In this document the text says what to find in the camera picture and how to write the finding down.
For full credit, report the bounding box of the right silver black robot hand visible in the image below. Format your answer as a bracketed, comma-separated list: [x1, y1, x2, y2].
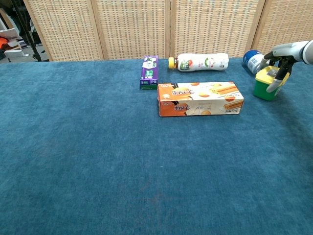
[256, 41, 305, 94]

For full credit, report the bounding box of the green jar yellow lid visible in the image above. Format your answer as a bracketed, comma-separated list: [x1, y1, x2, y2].
[253, 65, 286, 101]

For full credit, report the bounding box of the blue white drink can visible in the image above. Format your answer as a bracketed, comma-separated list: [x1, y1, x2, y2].
[243, 49, 266, 74]

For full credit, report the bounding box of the white bottle yellow cap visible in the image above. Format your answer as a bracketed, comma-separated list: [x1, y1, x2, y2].
[168, 52, 229, 72]

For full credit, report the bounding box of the orange biscuit box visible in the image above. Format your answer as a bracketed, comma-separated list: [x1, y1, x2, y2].
[156, 81, 245, 117]

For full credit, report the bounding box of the purple toothpaste box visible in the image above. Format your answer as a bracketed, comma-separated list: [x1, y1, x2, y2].
[139, 55, 159, 90]

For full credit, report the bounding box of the wooden woven folding screen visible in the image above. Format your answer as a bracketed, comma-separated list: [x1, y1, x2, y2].
[23, 0, 313, 61]

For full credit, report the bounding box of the blue velvet tablecloth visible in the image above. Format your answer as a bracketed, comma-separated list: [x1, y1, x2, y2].
[0, 56, 313, 235]

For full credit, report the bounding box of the black tripod stand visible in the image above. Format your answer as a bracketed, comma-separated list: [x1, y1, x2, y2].
[9, 0, 51, 62]

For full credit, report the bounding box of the white cardboard box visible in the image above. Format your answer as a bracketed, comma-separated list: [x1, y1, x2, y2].
[3, 42, 27, 60]

